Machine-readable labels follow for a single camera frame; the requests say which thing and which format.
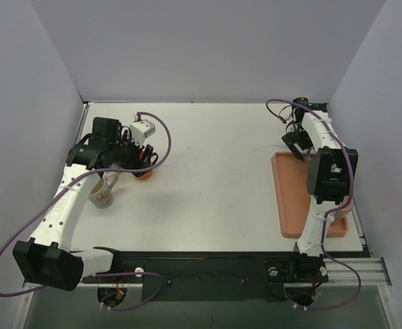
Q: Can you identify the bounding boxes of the aluminium rail frame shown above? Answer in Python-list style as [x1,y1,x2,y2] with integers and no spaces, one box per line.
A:
[10,102,393,329]

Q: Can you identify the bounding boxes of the orange mug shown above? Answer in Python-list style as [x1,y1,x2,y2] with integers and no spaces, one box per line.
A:
[135,152,159,180]

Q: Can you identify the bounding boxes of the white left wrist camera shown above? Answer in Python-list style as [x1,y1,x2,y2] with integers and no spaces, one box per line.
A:
[129,119,155,146]

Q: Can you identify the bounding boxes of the pink mug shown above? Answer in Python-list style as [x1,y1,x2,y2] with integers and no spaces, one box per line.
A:
[334,202,353,222]

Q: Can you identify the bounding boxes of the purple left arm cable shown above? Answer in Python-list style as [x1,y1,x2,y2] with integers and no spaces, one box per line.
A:
[0,111,173,312]

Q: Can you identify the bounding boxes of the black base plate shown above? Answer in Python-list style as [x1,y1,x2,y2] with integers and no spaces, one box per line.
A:
[83,252,328,302]

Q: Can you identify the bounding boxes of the beige patterned mug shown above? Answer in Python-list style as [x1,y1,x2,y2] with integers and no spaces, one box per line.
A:
[88,171,119,208]

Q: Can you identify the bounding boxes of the pink plastic tray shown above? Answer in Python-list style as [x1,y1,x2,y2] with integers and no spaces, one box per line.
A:
[271,150,354,240]

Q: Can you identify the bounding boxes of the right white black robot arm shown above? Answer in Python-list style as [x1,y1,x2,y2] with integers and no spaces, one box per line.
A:
[282,97,358,257]

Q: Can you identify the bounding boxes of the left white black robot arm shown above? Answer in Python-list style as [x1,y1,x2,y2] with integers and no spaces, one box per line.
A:
[12,117,155,291]

